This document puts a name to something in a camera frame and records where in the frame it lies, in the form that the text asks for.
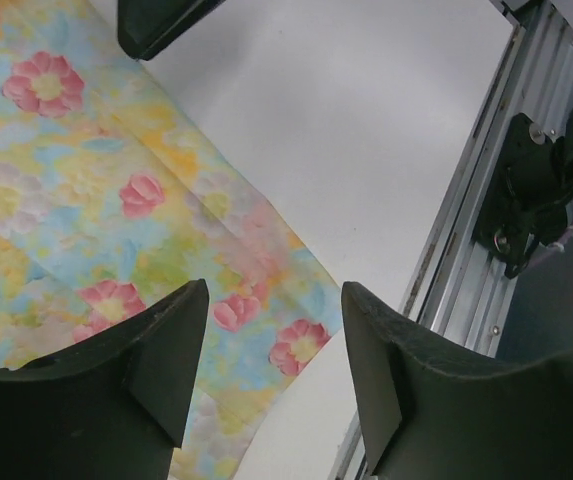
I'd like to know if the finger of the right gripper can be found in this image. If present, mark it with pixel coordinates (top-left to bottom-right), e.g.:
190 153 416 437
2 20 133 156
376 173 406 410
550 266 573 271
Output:
117 0 223 61

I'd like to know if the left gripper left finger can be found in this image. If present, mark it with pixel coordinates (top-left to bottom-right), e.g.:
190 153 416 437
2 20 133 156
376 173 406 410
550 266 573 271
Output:
0 280 209 479

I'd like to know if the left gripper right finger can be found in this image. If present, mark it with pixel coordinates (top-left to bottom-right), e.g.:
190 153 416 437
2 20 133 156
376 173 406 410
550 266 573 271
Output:
341 282 573 479

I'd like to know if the floral pastel skirt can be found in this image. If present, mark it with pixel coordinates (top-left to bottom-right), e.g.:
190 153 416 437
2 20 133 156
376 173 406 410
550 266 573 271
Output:
0 1 341 479

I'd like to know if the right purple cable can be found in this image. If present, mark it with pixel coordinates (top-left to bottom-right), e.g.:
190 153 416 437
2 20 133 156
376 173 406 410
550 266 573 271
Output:
528 202 573 266

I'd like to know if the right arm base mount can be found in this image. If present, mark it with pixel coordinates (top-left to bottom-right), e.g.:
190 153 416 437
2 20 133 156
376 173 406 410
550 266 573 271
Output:
474 113 569 279

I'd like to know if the aluminium frame rail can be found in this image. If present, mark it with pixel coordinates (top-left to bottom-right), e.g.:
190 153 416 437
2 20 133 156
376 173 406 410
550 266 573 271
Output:
335 1 573 479

